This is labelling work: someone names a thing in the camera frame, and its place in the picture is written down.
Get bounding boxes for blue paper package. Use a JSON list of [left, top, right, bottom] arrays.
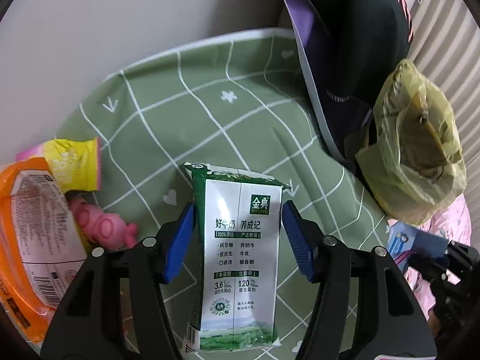
[[386, 222, 449, 274]]

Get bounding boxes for green white milk carton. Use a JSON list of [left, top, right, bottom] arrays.
[[184, 163, 287, 352]]

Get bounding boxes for pink yellow snack wrapper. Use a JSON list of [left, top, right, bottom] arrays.
[[16, 137, 101, 193]]

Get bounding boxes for orange air cushion bag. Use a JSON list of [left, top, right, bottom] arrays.
[[1, 158, 87, 344]]

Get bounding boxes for yellow trash bag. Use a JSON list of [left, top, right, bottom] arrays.
[[355, 59, 467, 226]]

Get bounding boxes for pink toy figure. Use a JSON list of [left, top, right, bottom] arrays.
[[69, 196, 138, 250]]

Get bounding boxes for green grid tablecloth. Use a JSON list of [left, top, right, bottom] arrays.
[[53, 29, 399, 360]]

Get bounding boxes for white window blinds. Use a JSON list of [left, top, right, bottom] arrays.
[[406, 0, 480, 196]]

